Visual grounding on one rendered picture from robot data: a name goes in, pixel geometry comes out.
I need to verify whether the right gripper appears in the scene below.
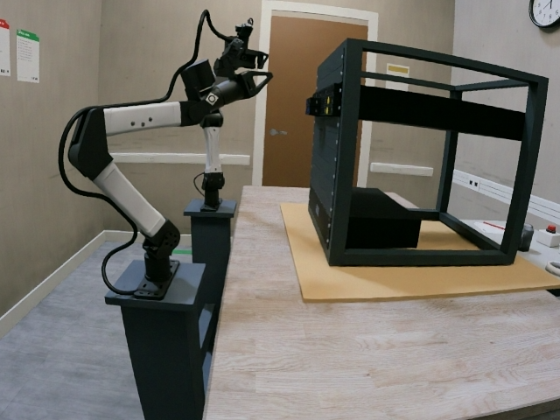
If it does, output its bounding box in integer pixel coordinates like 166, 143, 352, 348
216, 43, 273, 105

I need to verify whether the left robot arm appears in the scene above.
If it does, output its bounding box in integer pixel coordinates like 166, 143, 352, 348
199, 23, 254, 212

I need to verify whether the tan flat board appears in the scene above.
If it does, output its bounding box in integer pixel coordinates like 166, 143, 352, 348
280, 203, 560, 304

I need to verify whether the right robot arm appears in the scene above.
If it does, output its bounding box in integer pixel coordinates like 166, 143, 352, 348
67, 59, 224, 301

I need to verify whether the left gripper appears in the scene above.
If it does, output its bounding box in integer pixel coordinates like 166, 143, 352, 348
229, 32, 269, 70

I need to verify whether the black metal rack frame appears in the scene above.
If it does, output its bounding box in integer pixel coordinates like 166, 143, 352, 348
308, 38, 549, 266

